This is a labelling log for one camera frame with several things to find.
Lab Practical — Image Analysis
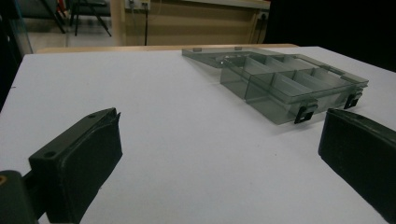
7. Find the black cable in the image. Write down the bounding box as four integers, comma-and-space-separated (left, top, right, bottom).
143, 3, 149, 47

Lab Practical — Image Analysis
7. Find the clear grey compartment storage box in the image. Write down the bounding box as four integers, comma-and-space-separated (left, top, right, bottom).
181, 46, 370, 126

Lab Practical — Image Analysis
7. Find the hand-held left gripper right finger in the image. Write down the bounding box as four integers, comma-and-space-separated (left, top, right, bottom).
318, 107, 396, 224

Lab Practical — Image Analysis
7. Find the white wall socket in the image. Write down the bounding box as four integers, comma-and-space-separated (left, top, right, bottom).
124, 0, 151, 10

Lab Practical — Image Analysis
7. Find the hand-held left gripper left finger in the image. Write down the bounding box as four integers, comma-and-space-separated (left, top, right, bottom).
28, 107, 123, 224

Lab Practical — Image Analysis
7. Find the black metal stand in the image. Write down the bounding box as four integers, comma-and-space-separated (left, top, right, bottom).
40, 0, 112, 37

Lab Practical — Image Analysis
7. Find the wooden cabinet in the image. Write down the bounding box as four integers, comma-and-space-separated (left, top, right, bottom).
110, 0, 271, 47

